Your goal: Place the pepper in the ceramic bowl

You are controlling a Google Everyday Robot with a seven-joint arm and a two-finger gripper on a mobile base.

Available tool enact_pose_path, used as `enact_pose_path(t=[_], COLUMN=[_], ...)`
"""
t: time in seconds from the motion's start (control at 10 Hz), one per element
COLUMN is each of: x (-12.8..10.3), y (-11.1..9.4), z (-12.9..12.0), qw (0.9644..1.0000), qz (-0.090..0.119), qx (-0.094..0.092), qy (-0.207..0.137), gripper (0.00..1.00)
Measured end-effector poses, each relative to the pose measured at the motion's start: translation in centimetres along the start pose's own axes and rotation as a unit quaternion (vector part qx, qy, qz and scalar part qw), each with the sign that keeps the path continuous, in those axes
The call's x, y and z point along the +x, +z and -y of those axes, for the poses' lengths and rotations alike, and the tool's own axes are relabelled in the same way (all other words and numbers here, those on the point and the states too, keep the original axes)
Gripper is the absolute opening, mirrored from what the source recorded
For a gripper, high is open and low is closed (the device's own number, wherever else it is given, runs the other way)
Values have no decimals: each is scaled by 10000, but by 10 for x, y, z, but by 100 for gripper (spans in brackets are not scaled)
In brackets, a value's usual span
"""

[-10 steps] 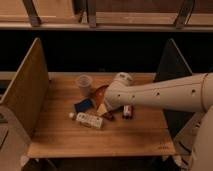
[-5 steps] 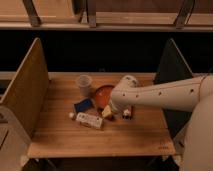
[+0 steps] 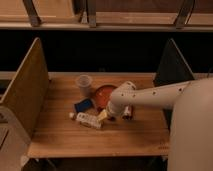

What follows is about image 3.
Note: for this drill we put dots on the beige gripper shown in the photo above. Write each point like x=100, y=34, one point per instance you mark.
x=112, y=110

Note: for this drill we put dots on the brown and white carton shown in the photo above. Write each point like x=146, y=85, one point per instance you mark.
x=128, y=113

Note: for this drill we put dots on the orange ceramic bowl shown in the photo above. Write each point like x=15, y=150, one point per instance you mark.
x=101, y=96

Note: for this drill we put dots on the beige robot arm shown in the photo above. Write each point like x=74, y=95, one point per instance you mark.
x=191, y=129

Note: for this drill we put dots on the right dark side panel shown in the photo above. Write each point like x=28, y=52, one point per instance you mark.
x=173, y=69

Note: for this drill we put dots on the left wooden side panel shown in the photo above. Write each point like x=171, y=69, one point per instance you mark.
x=23, y=99

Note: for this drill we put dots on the translucent plastic cup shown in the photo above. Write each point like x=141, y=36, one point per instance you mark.
x=84, y=83

